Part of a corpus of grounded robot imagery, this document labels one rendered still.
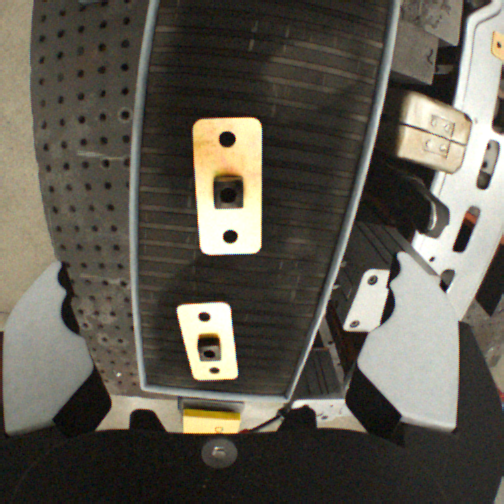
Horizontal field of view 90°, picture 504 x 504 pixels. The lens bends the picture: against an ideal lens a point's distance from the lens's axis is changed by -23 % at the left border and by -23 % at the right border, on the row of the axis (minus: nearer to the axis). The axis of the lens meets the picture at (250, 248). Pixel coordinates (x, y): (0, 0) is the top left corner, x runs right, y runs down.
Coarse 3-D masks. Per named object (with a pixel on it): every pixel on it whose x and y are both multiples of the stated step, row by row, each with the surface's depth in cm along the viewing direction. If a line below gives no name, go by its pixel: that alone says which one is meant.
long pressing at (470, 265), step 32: (480, 32) 26; (480, 64) 28; (448, 96) 32; (480, 96) 30; (480, 128) 32; (480, 160) 34; (448, 192) 37; (480, 192) 37; (480, 224) 39; (448, 256) 41; (480, 256) 42; (448, 288) 44
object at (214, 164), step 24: (216, 120) 17; (240, 120) 17; (216, 144) 17; (240, 144) 18; (216, 168) 18; (240, 168) 18; (216, 192) 18; (240, 192) 18; (216, 216) 19; (240, 216) 20; (216, 240) 20; (240, 240) 20
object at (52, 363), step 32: (32, 288) 9; (64, 288) 10; (32, 320) 8; (64, 320) 8; (32, 352) 7; (64, 352) 7; (32, 384) 6; (64, 384) 6; (96, 384) 7; (32, 416) 5; (64, 416) 5; (96, 416) 7
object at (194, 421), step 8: (184, 416) 30; (192, 416) 30; (200, 416) 30; (208, 416) 30; (216, 416) 30; (224, 416) 31; (232, 416) 31; (184, 424) 31; (192, 424) 30; (200, 424) 31; (208, 424) 31; (216, 424) 31; (224, 424) 31; (232, 424) 31; (184, 432) 31; (192, 432) 31; (200, 432) 31; (208, 432) 31; (216, 432) 31; (224, 432) 31; (232, 432) 31
